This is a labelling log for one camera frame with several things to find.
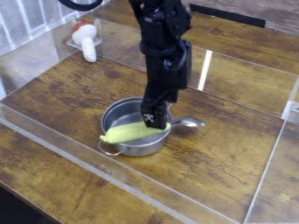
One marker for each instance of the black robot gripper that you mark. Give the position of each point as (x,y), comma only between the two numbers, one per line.
(163,21)

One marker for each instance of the small stainless steel pot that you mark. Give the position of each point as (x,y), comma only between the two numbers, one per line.
(124,112)

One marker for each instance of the white red toy mushroom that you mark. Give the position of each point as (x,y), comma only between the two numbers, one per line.
(83,33)

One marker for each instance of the black bar on table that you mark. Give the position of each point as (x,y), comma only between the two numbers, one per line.
(247,20)

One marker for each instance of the clear acrylic enclosure wall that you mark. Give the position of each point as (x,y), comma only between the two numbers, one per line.
(227,167)

